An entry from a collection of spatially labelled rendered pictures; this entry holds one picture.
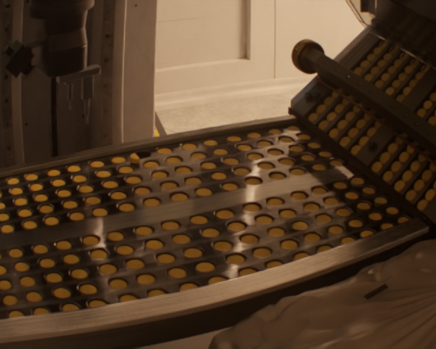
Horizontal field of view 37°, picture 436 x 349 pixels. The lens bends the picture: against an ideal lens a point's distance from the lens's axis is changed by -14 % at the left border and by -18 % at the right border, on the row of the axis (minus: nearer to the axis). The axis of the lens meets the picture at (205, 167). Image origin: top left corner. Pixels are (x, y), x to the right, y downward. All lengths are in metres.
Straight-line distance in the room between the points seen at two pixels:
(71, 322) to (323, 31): 3.13
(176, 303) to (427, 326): 0.15
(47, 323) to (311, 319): 0.14
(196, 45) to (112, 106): 1.54
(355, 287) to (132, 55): 1.47
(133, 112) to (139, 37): 0.21
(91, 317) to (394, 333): 0.17
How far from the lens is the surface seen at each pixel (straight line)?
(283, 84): 3.40
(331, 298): 0.37
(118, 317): 0.39
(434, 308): 0.37
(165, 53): 3.13
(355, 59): 0.65
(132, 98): 1.84
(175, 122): 3.00
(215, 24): 3.19
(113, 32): 1.61
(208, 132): 0.59
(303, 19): 3.37
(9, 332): 0.38
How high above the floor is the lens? 1.20
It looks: 27 degrees down
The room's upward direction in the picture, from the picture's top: 1 degrees clockwise
